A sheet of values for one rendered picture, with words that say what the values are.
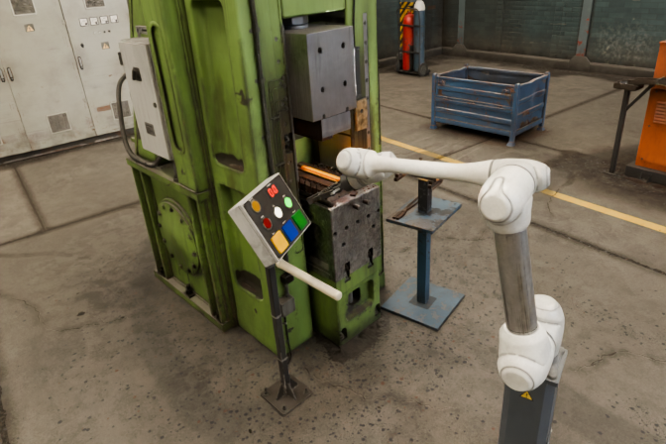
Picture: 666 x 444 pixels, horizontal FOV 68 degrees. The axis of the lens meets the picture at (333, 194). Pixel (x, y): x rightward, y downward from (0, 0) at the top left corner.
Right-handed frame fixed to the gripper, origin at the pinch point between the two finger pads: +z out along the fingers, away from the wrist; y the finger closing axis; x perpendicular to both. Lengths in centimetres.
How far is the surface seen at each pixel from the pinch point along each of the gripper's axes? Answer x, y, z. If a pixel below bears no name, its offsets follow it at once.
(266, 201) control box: 10.6, -12.7, 13.2
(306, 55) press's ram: 54, 31, -17
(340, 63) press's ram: 43, 49, -21
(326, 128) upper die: 20.5, 38.0, -2.6
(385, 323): -104, 59, 45
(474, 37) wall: -42, 953, 63
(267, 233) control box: 0.6, -23.5, 13.2
